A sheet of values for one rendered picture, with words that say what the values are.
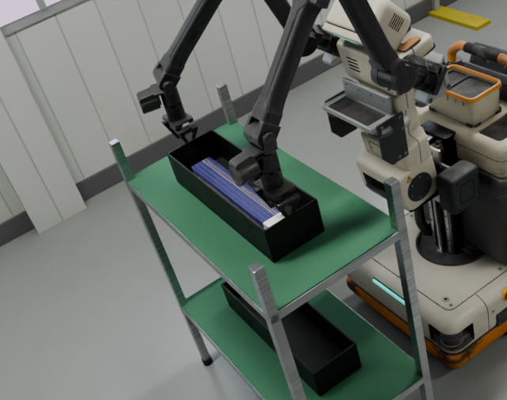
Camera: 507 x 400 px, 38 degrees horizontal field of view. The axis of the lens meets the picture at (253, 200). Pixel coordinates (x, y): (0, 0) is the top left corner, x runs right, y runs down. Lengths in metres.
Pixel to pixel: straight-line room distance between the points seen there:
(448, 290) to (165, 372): 1.20
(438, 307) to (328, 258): 0.84
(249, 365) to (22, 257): 1.92
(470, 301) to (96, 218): 2.22
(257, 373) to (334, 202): 0.71
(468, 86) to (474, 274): 0.68
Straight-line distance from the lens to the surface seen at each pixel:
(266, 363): 2.51
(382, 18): 2.11
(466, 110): 2.52
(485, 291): 2.70
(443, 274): 2.77
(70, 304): 3.65
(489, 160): 2.48
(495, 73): 2.67
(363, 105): 2.32
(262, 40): 4.51
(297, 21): 1.77
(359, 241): 1.93
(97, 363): 3.29
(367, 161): 2.48
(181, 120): 2.32
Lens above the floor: 2.21
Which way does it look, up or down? 35 degrees down
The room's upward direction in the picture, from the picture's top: 17 degrees counter-clockwise
